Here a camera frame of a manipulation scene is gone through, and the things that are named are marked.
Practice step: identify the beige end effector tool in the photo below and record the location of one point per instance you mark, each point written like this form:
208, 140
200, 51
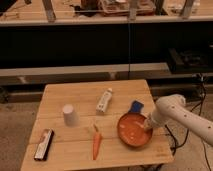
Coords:
147, 125

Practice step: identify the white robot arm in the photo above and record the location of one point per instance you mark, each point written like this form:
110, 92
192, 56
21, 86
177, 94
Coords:
173, 107

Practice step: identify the blue sponge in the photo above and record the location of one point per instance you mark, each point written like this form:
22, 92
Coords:
136, 107

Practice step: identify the white plastic bottle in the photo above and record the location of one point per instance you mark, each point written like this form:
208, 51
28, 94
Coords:
104, 101

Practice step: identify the orange carrot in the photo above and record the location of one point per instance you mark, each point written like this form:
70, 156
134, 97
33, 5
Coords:
96, 142

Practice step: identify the wooden table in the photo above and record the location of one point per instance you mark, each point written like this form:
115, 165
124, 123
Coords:
72, 146

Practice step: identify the black box on shelf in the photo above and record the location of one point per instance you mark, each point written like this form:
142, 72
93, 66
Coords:
190, 61

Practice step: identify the white paper cup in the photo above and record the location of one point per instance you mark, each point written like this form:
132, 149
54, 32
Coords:
70, 115

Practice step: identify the clear plastic container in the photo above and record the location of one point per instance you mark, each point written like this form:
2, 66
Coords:
122, 7

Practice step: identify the long metal shelf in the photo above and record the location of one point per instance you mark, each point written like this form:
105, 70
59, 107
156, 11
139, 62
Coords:
87, 12

